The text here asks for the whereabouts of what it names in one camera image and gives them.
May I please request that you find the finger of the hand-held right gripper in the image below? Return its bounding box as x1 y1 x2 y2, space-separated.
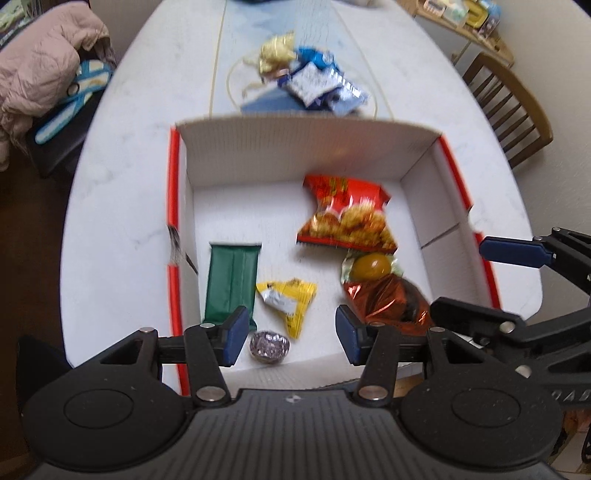
429 296 591 352
478 227 591 295

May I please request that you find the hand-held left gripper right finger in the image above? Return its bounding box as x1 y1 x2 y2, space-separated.
335 304 497 402

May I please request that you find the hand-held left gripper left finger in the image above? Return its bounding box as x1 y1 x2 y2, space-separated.
99 305 250 408

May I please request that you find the silver purple foil candy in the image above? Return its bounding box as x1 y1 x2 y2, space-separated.
249 329 292 366

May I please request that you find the dark red foil snack packet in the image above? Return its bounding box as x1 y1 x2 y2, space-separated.
342 274 433 331

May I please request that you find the green snack packet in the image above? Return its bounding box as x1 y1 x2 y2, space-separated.
201 242 262 331

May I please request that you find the small yellow snack packet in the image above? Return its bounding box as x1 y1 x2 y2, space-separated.
256 278 318 340

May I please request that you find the red fried snack packet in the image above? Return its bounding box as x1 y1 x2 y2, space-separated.
295 174 399 253

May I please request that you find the white red-edged cardboard box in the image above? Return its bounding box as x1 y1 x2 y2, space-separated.
165 115 502 398

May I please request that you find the light blue snack packet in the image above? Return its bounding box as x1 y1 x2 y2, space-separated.
318 78 370 116

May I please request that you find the white blue snack packet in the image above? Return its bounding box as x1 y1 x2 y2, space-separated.
276 62 341 105

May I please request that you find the cream yellow snack packet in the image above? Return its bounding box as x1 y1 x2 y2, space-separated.
244 31 299 77

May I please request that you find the wooden chair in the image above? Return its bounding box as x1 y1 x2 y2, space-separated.
461 51 554 169

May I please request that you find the wooden side cabinet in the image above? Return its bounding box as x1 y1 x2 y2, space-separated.
413 0 515 68

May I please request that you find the black chair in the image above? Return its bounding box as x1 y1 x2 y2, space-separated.
25 88 110 179

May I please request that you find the blue white striped bag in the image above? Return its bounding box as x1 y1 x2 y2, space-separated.
35 59 114 144

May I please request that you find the blue printed table mat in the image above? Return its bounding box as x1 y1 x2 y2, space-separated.
208 0 394 121

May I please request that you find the pink padded jacket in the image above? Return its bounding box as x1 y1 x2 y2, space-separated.
0 8 116 172

